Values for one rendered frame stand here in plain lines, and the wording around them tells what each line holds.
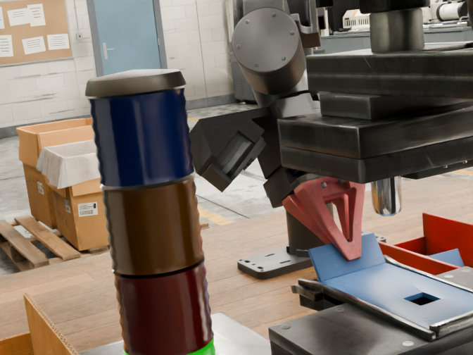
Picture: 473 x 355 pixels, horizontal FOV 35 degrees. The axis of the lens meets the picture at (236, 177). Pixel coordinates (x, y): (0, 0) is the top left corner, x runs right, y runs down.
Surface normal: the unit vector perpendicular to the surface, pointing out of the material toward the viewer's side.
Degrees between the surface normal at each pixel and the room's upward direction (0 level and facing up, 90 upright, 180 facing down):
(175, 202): 104
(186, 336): 76
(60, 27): 90
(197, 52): 90
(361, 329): 0
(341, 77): 90
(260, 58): 65
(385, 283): 0
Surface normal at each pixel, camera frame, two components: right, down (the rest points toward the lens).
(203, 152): -0.87, 0.20
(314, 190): 0.44, -0.03
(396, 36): -0.21, 0.22
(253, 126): 0.35, -0.37
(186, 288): 0.62, 0.33
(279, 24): -0.18, -0.22
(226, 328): -0.11, -0.98
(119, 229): -0.60, -0.03
